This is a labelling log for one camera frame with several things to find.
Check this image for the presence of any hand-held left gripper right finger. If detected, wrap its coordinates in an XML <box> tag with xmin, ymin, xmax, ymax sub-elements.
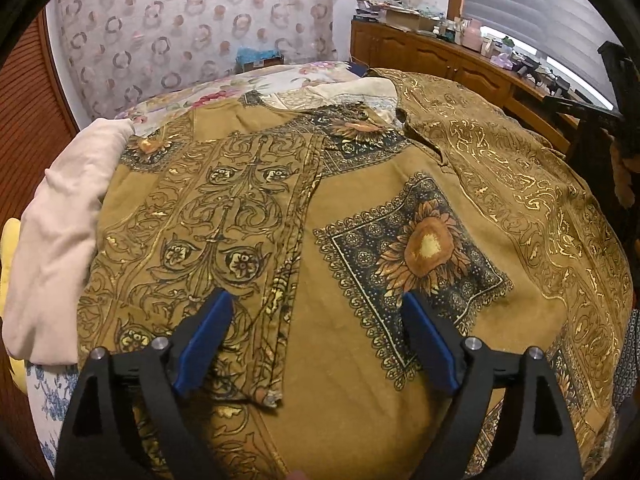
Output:
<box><xmin>401</xmin><ymin>291</ymin><xmax>583</xmax><ymax>480</ymax></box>

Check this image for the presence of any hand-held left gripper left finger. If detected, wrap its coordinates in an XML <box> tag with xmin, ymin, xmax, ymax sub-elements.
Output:
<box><xmin>55</xmin><ymin>287</ymin><xmax>236</xmax><ymax>480</ymax></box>

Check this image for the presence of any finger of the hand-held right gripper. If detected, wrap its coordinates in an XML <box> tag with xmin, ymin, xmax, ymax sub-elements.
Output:
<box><xmin>542</xmin><ymin>92</ymin><xmax>626</xmax><ymax>122</ymax></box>

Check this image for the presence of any mustard patterned sunflower shirt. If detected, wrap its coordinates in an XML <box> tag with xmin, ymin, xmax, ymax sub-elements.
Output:
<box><xmin>75</xmin><ymin>67</ymin><xmax>636</xmax><ymax>480</ymax></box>

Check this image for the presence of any black desk gadget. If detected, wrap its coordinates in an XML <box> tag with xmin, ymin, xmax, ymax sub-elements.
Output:
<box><xmin>517</xmin><ymin>57</ymin><xmax>545</xmax><ymax>86</ymax></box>

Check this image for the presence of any pink container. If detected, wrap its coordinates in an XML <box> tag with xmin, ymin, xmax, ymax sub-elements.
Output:
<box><xmin>462</xmin><ymin>19</ymin><xmax>483</xmax><ymax>51</ymax></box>

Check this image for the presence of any wooden cabinet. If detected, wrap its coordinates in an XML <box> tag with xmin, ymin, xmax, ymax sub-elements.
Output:
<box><xmin>350</xmin><ymin>19</ymin><xmax>581</xmax><ymax>156</ymax></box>

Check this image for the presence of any beige pillow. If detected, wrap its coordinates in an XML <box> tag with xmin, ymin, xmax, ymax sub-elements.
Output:
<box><xmin>2</xmin><ymin>117</ymin><xmax>136</xmax><ymax>366</ymax></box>

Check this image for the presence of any flat cardboard box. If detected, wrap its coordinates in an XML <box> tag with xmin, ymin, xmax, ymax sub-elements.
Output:
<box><xmin>385</xmin><ymin>7</ymin><xmax>436</xmax><ymax>31</ymax></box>

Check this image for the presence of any person's dotted dark garment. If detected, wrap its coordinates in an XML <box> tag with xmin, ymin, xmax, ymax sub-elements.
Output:
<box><xmin>612</xmin><ymin>307</ymin><xmax>640</xmax><ymax>411</ymax></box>

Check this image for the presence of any yellow plush toy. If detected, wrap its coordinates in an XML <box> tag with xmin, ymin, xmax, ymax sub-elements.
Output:
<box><xmin>0</xmin><ymin>219</ymin><xmax>27</xmax><ymax>397</ymax></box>

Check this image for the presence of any stack of papers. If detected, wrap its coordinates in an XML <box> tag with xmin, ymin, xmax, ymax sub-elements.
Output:
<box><xmin>356</xmin><ymin>0</ymin><xmax>396</xmax><ymax>23</ymax></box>

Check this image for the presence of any pink floral quilt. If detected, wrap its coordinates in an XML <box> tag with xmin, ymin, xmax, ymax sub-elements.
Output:
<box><xmin>115</xmin><ymin>60</ymin><xmax>401</xmax><ymax>136</ymax></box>

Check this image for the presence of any wooden louvered door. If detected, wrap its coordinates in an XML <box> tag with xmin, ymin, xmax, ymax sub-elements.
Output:
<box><xmin>0</xmin><ymin>12</ymin><xmax>78</xmax><ymax>480</ymax></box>

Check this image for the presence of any cardboard box with blue cloth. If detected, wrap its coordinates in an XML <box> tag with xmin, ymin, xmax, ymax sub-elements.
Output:
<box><xmin>235</xmin><ymin>46</ymin><xmax>281</xmax><ymax>73</ymax></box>

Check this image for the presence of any ring patterned sheer curtain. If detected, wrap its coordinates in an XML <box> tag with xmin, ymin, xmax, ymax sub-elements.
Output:
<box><xmin>55</xmin><ymin>0</ymin><xmax>346</xmax><ymax>121</ymax></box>

